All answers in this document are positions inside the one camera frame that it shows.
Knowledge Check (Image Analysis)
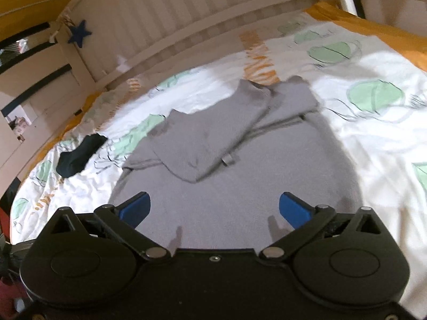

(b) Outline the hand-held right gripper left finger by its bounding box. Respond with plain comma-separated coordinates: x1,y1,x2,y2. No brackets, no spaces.
47,191,170,261

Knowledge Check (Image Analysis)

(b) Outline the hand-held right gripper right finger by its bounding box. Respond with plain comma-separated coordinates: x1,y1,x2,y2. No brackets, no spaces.
258,191,385,261

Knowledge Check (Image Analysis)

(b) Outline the grey knit hoodie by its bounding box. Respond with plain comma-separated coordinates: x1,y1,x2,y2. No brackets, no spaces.
108,75,365,251

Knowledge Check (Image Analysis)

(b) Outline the black folded cloth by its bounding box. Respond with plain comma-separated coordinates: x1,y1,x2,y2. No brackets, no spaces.
56,134,108,178

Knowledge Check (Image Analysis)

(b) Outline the leaf print bed cover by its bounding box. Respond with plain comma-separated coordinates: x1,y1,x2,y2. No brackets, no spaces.
9,2,427,310

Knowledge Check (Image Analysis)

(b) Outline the blue star decoration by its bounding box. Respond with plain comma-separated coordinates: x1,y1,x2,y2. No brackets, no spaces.
67,19,93,45

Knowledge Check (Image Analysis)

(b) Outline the light wooden bed frame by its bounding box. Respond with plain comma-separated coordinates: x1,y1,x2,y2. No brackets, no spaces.
0,0,427,187

